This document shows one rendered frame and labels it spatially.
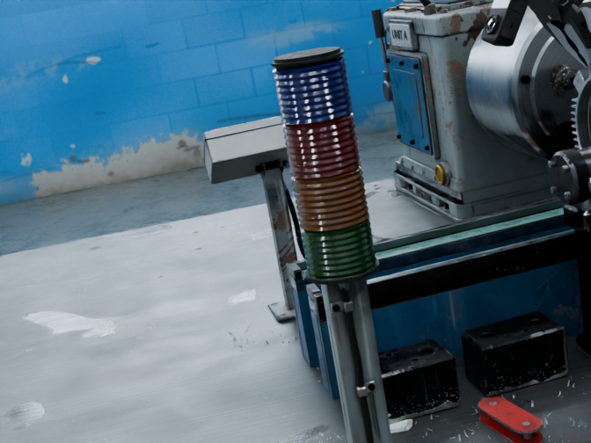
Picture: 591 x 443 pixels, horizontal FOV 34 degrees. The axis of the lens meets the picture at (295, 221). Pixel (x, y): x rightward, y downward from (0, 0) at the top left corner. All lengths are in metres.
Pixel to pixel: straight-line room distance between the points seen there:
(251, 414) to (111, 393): 0.22
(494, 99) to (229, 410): 0.64
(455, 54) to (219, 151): 0.49
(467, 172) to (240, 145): 0.49
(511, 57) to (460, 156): 0.27
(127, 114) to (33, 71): 0.67
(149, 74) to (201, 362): 5.37
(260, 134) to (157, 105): 5.31
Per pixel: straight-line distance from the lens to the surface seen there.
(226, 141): 1.32
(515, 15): 1.23
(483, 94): 1.53
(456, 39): 1.63
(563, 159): 1.08
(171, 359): 1.34
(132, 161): 6.69
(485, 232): 1.25
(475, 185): 1.68
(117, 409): 1.23
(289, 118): 0.78
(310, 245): 0.81
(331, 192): 0.78
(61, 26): 6.61
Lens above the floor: 1.30
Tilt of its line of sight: 15 degrees down
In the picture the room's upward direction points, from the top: 10 degrees counter-clockwise
